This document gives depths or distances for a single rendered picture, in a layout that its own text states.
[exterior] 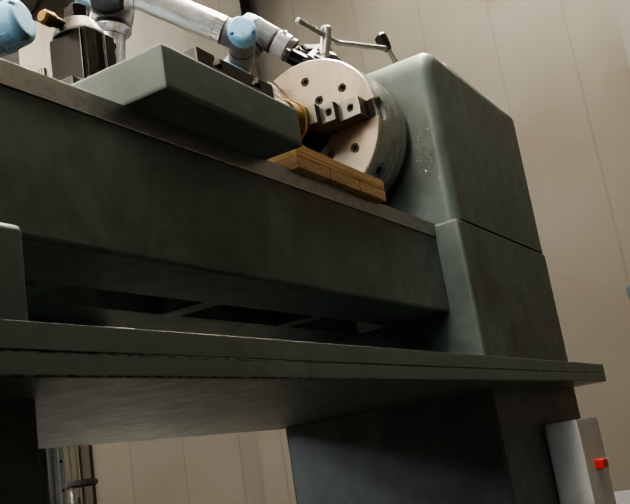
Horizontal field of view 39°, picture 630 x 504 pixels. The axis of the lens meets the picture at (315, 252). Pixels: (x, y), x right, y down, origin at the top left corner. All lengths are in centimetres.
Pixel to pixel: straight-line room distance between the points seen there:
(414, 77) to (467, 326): 54
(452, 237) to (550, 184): 324
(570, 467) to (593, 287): 295
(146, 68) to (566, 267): 402
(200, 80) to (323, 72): 77
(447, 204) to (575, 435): 56
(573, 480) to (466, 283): 50
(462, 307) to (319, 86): 53
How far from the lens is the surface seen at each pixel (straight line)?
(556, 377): 189
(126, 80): 108
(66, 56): 143
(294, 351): 97
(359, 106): 174
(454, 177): 186
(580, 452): 199
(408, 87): 192
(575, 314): 489
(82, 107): 102
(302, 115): 172
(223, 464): 559
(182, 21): 242
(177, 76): 107
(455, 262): 179
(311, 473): 194
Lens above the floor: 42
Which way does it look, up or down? 14 degrees up
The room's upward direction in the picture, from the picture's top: 9 degrees counter-clockwise
